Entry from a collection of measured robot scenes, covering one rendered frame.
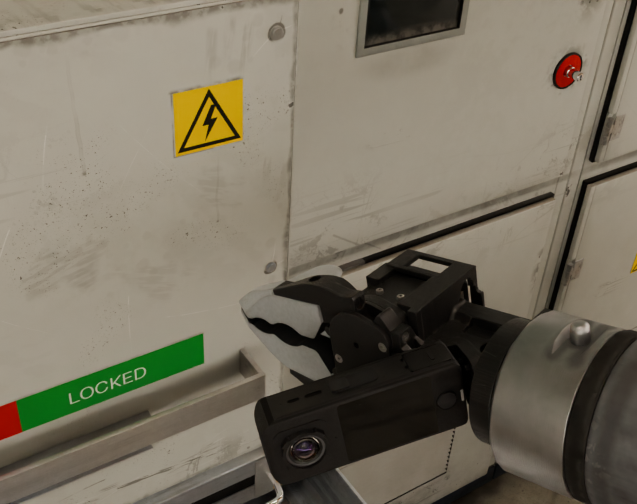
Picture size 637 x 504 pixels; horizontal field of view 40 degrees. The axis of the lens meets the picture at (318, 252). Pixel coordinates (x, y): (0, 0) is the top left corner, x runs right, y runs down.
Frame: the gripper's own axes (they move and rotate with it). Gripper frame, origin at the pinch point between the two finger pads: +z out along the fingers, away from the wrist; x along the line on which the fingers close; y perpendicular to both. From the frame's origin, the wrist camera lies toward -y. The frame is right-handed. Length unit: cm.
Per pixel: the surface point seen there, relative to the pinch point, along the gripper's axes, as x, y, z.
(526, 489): -116, 101, 46
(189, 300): -4.6, 4.1, 12.8
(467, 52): -4, 69, 29
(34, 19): 20.7, -3.8, 9.3
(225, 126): 9.7, 7.7, 7.9
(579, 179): -37, 102, 31
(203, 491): -27.1, 3.4, 17.8
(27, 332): -1.4, -8.5, 15.5
